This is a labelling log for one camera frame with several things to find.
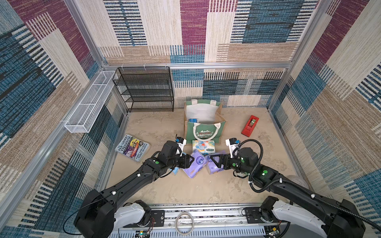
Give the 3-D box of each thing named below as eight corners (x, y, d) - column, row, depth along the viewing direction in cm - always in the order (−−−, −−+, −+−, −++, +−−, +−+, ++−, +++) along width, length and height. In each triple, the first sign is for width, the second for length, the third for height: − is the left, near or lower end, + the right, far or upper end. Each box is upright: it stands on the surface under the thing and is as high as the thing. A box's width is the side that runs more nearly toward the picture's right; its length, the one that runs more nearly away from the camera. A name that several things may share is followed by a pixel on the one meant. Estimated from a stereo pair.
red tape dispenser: (241, 133, 108) (243, 127, 102) (248, 120, 116) (251, 113, 110) (250, 138, 105) (253, 132, 100) (257, 124, 113) (260, 117, 108)
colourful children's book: (109, 151, 100) (106, 147, 97) (121, 136, 108) (119, 132, 105) (140, 163, 95) (138, 160, 91) (151, 146, 102) (149, 143, 99)
